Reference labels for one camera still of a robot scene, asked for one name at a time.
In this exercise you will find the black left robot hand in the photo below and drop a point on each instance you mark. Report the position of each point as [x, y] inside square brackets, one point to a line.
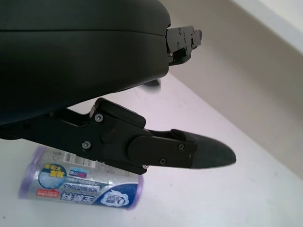
[82, 59]

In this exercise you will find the silver blue wipes canister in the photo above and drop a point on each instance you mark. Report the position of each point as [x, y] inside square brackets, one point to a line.
[82, 186]

